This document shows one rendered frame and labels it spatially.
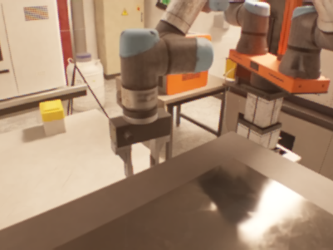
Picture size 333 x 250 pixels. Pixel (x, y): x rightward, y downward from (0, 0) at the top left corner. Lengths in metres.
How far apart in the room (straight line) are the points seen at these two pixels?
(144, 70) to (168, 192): 0.27
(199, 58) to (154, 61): 0.10
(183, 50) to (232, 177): 0.29
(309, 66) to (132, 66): 0.64
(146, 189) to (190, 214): 0.06
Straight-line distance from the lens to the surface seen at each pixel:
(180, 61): 0.51
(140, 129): 0.55
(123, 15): 4.72
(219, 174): 0.32
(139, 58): 0.48
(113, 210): 0.27
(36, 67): 1.53
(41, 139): 1.07
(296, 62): 0.95
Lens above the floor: 1.39
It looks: 27 degrees down
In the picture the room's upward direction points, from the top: 1 degrees clockwise
